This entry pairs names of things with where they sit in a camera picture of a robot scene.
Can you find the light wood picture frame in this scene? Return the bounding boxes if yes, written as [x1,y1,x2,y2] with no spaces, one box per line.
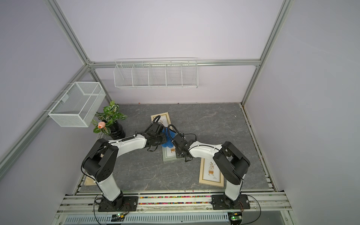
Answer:
[199,158,225,188]

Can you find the green artificial plant pink flower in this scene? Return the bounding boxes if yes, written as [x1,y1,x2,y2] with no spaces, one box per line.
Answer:
[91,101,128,136]

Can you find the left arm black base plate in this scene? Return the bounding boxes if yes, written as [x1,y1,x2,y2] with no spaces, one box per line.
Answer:
[98,196,139,212]

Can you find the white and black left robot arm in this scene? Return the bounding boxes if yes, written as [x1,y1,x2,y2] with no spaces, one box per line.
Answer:
[81,122,167,209]

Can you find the aluminium mounting rail front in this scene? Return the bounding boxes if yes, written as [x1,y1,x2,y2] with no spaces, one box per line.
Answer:
[57,191,292,214]

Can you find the right electronics board green led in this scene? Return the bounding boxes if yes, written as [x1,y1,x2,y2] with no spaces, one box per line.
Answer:
[227,212,243,224]

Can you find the aluminium cage frame profiles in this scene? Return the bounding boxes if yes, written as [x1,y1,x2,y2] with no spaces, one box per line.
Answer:
[1,1,293,180]

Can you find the black glossy plant vase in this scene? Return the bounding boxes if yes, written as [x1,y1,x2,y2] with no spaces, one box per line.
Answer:
[108,121,126,140]

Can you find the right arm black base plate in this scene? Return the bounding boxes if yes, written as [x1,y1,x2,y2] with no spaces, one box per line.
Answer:
[211,194,250,210]

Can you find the white vented cable duct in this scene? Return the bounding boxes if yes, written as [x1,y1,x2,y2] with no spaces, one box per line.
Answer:
[63,212,230,225]

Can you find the long white wire shelf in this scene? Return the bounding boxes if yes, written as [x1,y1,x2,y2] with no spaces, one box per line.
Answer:
[113,58,199,89]

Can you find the green-grey picture frame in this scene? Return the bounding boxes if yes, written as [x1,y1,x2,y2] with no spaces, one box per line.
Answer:
[162,147,181,162]

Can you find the beige picture frame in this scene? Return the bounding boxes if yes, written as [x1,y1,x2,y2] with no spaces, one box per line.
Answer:
[151,112,171,127]

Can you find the left electronics board green led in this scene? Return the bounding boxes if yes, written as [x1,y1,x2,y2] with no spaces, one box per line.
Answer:
[111,214,125,222]

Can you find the blue microfibre cloth black trim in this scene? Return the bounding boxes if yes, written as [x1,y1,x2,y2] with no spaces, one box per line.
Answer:
[162,127,176,148]

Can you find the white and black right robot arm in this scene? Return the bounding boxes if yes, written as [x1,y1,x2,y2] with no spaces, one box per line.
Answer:
[170,134,250,206]

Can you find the white wire basket left wall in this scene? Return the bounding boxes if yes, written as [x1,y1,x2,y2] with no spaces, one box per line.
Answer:
[48,82,106,128]

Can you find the electronics board green led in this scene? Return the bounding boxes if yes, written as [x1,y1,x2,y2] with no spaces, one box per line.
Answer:
[227,212,243,224]
[111,214,125,222]

